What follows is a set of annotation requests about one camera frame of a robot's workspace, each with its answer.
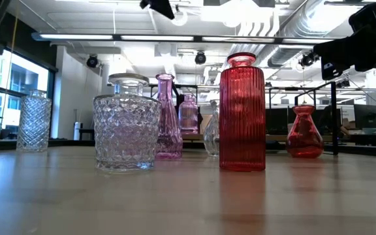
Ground pink ribbed bottle vase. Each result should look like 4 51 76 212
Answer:
178 94 200 135

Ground pink twisted cone vase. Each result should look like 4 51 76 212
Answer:
155 73 183 161

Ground clear small faceted vase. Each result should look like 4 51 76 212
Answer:
203 99 221 157

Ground clear tall diamond-cut vase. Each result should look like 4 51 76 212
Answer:
16 89 52 153

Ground black-framed wooden shelf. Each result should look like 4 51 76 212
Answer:
148 80 339 156

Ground white round ceiling fixture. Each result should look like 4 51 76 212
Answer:
170 11 189 27

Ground black ceiling spotlight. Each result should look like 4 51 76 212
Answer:
298 51 319 68
194 50 208 65
86 54 100 69

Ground black overhead light bar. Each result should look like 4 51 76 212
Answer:
31 31 339 45

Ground black computer monitor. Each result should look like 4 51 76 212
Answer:
353 104 376 129
314 108 342 135

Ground person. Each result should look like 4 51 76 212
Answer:
320 106 353 136

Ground red small bulb vase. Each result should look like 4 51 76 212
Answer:
286 104 325 159

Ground red tall ribbed vase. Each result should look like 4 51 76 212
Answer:
219 52 267 172

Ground clear wide diamond-cut vase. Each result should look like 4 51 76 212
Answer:
93 73 162 173

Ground white cylindrical canister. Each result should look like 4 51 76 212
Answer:
73 121 82 141

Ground large window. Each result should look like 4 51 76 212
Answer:
0 48 57 140

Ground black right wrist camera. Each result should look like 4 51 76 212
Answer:
321 57 343 81

